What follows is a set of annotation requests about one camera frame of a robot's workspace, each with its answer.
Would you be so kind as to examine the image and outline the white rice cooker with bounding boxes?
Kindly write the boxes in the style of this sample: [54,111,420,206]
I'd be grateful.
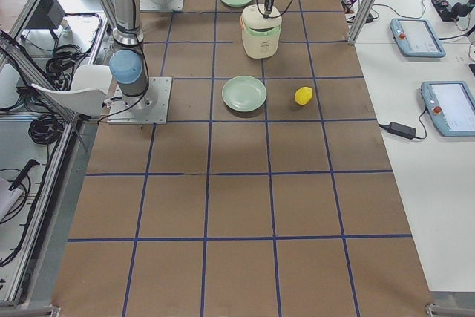
[240,4,282,59]

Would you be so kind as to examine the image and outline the green plate near lemon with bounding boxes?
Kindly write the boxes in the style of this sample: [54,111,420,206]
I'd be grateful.
[221,76,267,112]

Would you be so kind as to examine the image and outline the yellow lemon toy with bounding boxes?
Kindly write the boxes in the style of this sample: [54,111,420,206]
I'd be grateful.
[294,86,313,106]

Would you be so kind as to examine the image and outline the far teach pendant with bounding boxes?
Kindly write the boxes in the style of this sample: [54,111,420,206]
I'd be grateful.
[390,18,446,59]

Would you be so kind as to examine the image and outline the teach pendant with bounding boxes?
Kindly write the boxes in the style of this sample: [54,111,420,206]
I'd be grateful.
[390,18,446,59]
[421,81,474,137]

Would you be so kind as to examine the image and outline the black power adapter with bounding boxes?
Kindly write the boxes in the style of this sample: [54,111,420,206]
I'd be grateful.
[387,122,416,140]

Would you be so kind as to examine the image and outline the near teach pendant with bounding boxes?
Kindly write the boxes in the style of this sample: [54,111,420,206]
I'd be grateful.
[421,81,474,137]

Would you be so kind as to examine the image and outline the coiled black cables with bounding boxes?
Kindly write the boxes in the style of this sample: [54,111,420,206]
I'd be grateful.
[45,44,81,91]

